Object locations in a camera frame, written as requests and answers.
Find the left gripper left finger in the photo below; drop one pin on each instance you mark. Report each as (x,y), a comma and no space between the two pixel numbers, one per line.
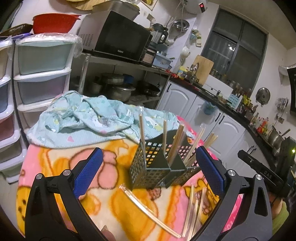
(43,220)

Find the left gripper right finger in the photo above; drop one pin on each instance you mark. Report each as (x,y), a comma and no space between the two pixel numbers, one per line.
(243,211)

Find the chopsticks pair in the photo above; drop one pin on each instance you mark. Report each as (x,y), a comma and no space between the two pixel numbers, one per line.
(190,158)
(194,211)
(148,212)
(141,126)
(164,142)

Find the green sleeve right forearm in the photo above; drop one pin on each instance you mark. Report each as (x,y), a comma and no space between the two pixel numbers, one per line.
(279,220)

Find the white kitchen cabinets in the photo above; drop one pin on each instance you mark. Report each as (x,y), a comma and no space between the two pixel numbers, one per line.
(196,106)

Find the right hand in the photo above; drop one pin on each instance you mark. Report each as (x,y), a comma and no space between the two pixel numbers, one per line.
(275,203)

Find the wrapped chopsticks pair on blanket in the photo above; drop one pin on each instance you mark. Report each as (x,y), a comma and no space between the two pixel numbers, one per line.
(148,212)

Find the light blue patterned blanket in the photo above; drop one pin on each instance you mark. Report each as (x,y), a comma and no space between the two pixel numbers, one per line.
(75,120)

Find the green perforated utensil basket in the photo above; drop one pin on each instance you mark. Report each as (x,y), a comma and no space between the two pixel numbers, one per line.
(150,168)

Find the steel cooking pot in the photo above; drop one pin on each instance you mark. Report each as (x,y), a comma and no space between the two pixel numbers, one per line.
(120,93)

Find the rectangular wooden cutting board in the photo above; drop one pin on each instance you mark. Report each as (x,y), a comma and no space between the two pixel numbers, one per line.
(204,67)

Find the pastel plastic drawer unit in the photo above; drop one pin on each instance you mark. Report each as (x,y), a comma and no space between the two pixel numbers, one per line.
(34,70)

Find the metal shelf rack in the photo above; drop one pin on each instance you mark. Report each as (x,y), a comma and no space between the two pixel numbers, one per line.
(93,76)

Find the black microwave oven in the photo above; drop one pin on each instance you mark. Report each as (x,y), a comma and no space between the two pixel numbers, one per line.
(108,32)

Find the red plastic basin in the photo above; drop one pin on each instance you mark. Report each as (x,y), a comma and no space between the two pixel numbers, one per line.
(54,23)

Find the black blender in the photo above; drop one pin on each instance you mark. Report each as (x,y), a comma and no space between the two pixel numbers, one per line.
(159,35)

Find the white water heater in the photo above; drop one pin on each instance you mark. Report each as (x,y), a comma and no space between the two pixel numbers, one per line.
(195,6)

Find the round wooden cutting board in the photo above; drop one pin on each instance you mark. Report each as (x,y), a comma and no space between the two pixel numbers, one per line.
(85,5)

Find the window with dark frame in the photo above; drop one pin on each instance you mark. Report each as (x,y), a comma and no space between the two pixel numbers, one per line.
(237,48)

